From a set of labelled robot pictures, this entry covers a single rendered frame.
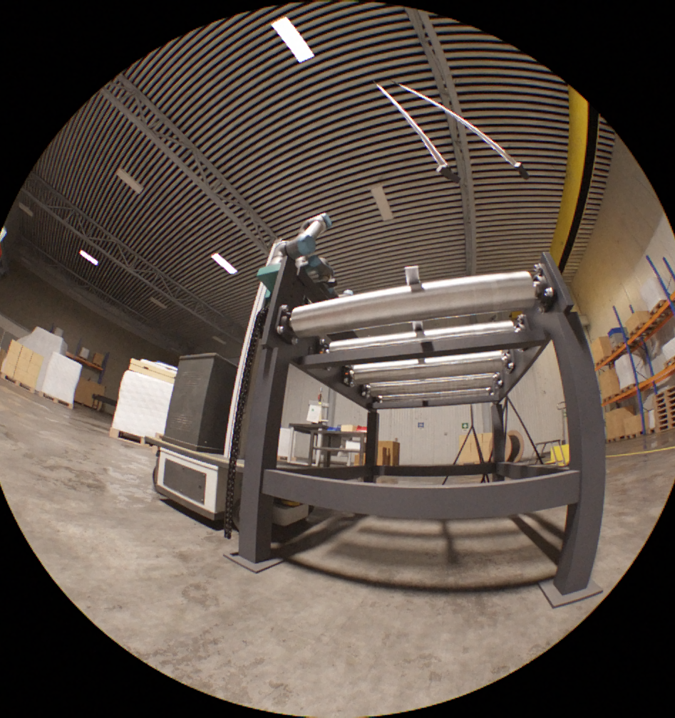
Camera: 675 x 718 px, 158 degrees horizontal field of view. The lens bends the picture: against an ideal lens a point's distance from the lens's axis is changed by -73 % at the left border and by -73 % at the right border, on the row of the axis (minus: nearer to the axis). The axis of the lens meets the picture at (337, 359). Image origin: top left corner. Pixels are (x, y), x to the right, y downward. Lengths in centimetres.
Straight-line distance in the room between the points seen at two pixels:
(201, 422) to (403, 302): 106
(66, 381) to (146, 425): 487
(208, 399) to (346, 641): 116
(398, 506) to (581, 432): 48
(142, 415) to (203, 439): 291
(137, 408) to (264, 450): 352
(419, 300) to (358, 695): 88
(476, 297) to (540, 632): 84
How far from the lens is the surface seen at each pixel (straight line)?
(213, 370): 134
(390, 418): 1165
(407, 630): 64
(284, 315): 90
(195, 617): 63
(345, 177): 896
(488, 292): 73
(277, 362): 83
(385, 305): 72
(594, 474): 70
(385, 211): 740
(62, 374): 854
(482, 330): 99
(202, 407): 130
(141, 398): 416
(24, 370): 845
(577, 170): 798
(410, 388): 154
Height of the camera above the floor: 42
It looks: 22 degrees up
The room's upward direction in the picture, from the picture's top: 5 degrees clockwise
